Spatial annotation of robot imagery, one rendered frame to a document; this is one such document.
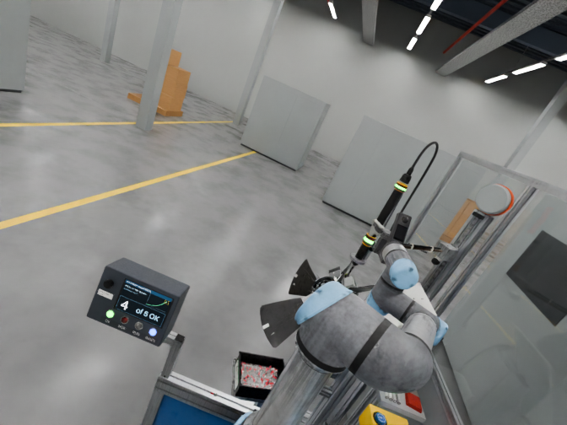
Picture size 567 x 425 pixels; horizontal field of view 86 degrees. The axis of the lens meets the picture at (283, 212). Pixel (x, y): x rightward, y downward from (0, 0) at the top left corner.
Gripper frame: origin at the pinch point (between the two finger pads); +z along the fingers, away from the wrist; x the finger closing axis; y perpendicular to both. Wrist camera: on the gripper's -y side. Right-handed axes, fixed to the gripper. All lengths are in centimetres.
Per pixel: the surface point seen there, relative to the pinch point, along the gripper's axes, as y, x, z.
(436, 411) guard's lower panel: 76, 70, 2
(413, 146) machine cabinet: -23, 160, 533
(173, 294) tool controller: 41, -60, -33
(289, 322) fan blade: 65, -13, 6
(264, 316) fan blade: 71, -24, 10
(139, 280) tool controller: 41, -71, -33
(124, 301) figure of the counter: 49, -73, -36
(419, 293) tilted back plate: 32, 42, 24
